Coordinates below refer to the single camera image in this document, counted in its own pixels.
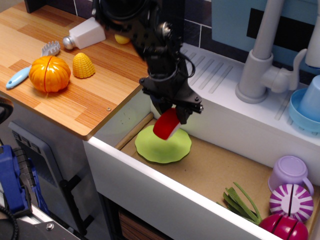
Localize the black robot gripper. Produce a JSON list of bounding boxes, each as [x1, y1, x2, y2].
[[139, 53, 203, 125]]

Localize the red and white toy sushi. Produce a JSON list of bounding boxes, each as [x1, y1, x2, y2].
[[153, 108, 181, 140]]

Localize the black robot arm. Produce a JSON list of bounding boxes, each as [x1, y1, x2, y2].
[[92, 0, 203, 125]]

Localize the green plastic plate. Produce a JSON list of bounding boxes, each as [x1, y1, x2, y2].
[[134, 125, 192, 164]]

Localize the white toy sink cabinet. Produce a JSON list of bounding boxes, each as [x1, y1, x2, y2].
[[84, 44, 320, 240]]

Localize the yellow toy lemon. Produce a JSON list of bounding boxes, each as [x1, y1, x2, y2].
[[114, 34, 131, 45]]

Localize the grey toy faucet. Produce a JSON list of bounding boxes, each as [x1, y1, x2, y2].
[[235, 0, 307, 104]]

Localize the yellow toy corn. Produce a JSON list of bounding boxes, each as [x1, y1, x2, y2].
[[72, 52, 96, 79]]

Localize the white salt shaker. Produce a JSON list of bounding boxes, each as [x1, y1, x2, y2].
[[62, 17, 106, 50]]

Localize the green toy scallion leaves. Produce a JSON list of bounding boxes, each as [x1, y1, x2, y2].
[[222, 182, 263, 226]]

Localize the grey toy oven door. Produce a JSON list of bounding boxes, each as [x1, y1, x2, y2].
[[8, 121, 110, 240]]

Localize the orange toy pumpkin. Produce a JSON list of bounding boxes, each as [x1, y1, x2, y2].
[[28, 55, 71, 93]]

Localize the purple plastic cup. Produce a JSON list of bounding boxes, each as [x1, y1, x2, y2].
[[267, 155, 314, 196]]

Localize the blue plastic bowl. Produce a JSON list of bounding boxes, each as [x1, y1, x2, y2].
[[288, 88, 320, 133]]

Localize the light blue plastic cup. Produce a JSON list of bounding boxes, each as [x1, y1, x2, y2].
[[298, 75, 320, 122]]

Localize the purple white toy onion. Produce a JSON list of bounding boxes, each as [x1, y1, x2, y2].
[[269, 184, 314, 223]]

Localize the magenta toy beet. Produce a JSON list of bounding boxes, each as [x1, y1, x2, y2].
[[259, 213, 309, 240]]

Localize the blue clamp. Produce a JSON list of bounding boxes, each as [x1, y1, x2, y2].
[[0, 145, 50, 218]]

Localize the black vertical post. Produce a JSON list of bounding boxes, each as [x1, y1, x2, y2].
[[172, 0, 185, 42]]

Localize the light blue wall panel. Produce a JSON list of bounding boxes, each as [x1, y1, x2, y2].
[[211, 0, 318, 65]]

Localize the black oven door handle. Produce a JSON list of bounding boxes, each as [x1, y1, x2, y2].
[[59, 175, 94, 236]]

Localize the blue handled pasta spoon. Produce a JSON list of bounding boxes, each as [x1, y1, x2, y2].
[[5, 41, 61, 90]]

